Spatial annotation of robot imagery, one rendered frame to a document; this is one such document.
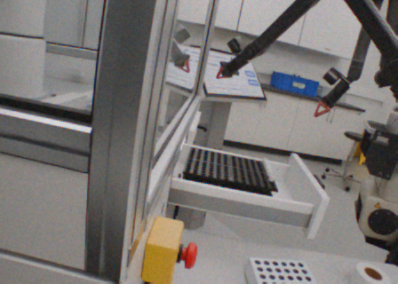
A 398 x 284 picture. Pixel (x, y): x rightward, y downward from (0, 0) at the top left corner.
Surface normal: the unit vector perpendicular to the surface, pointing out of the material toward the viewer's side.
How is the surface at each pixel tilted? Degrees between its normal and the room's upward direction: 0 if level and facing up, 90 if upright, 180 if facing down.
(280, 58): 90
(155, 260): 90
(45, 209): 90
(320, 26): 90
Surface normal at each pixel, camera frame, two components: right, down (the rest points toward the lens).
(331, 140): 0.04, 0.29
